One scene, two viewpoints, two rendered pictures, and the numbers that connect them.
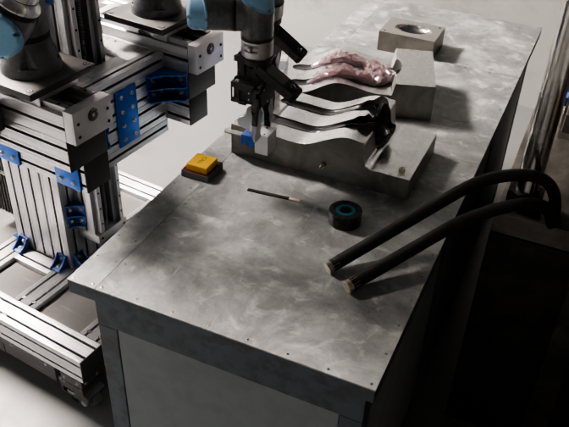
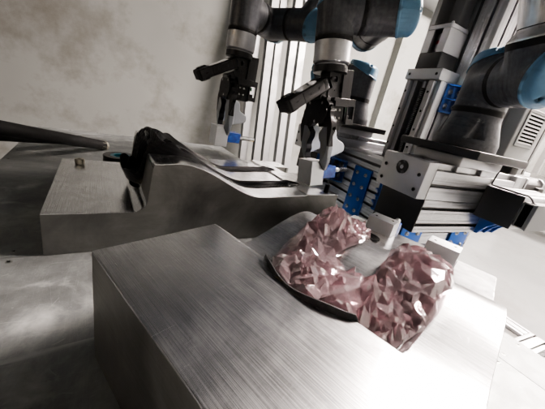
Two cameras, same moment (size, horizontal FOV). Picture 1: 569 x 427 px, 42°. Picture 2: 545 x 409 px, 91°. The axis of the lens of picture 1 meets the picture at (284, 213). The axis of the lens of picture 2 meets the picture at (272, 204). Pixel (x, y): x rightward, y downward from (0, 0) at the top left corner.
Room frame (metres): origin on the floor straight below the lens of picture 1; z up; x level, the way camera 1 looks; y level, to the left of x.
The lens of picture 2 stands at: (2.17, -0.50, 1.04)
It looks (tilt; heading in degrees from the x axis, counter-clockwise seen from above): 20 degrees down; 122
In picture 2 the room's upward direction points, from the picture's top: 12 degrees clockwise
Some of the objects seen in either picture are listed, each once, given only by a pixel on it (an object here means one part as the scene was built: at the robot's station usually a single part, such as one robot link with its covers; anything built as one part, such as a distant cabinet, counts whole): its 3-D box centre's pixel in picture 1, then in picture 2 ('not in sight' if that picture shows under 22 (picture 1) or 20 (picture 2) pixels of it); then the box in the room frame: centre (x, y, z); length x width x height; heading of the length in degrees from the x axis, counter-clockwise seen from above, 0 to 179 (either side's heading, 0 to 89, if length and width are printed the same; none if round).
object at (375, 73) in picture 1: (350, 65); (367, 254); (2.12, -0.19, 0.90); 0.26 x 0.18 x 0.08; 84
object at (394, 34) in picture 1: (411, 38); not in sight; (2.51, -0.42, 0.84); 0.20 x 0.15 x 0.07; 67
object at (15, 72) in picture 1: (28, 48); (352, 109); (1.72, 0.66, 1.09); 0.15 x 0.15 x 0.10
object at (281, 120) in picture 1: (332, 112); (218, 159); (1.78, -0.12, 0.92); 0.35 x 0.16 x 0.09; 67
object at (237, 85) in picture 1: (253, 78); (238, 77); (1.61, 0.09, 1.09); 0.09 x 0.08 x 0.12; 67
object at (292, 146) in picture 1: (334, 130); (206, 180); (1.77, -0.13, 0.87); 0.50 x 0.26 x 0.14; 67
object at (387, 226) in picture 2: not in sight; (388, 226); (2.10, 0.09, 0.86); 0.13 x 0.05 x 0.05; 84
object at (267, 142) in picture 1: (248, 135); (233, 136); (1.61, 0.10, 0.93); 0.13 x 0.05 x 0.05; 67
